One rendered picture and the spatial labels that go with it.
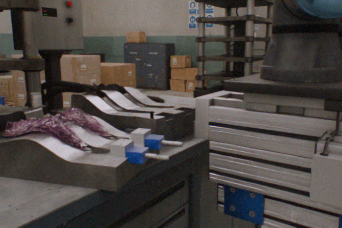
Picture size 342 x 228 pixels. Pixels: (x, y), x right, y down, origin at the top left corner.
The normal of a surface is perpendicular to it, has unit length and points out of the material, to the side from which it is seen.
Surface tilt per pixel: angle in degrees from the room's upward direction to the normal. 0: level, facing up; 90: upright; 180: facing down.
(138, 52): 90
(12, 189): 0
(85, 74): 83
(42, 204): 0
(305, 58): 72
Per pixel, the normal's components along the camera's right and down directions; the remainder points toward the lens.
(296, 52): -0.43, -0.14
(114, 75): 0.94, 0.06
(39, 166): -0.30, 0.17
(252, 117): -0.55, 0.15
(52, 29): 0.82, 0.10
